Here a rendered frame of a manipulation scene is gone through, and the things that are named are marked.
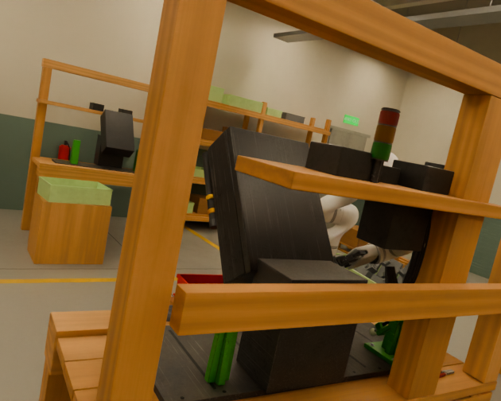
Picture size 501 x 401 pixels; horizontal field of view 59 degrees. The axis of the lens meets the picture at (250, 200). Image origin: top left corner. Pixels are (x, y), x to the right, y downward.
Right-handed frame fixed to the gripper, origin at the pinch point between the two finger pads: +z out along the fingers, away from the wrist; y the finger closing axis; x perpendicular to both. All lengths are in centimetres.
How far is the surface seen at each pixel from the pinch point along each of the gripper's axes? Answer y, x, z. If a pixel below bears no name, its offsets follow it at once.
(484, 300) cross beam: 22.7, 31.4, -26.9
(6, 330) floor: -209, -80, 111
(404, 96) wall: -400, -423, -703
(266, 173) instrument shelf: 51, -11, 48
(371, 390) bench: -5.7, 41.2, 8.3
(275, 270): 18.4, 1.3, 36.8
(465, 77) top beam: 69, -20, -13
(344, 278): 19.8, 10.2, 17.1
